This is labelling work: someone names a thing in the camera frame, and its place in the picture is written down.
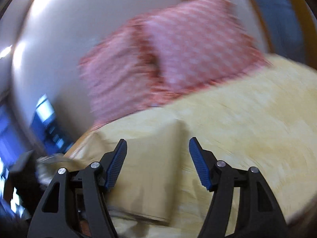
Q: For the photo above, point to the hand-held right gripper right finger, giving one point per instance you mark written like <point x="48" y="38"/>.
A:
<point x="200" y="164"/>

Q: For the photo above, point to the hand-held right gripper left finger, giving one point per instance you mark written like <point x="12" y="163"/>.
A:
<point x="116" y="168"/>

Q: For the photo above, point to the beige pants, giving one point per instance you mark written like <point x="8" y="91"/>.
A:
<point x="151" y="168"/>

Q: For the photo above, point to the yellow blanket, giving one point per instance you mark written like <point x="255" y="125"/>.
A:
<point x="252" y="129"/>

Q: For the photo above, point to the bright blue window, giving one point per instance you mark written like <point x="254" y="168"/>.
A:
<point x="45" y="119"/>

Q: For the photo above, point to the red patterned pillow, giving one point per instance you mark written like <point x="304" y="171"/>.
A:
<point x="198" y="44"/>
<point x="116" y="79"/>

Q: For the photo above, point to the wooden headboard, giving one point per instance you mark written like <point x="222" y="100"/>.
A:
<point x="261" y="29"/>

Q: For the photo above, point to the blue cloth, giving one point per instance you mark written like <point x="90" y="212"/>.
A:
<point x="279" y="17"/>

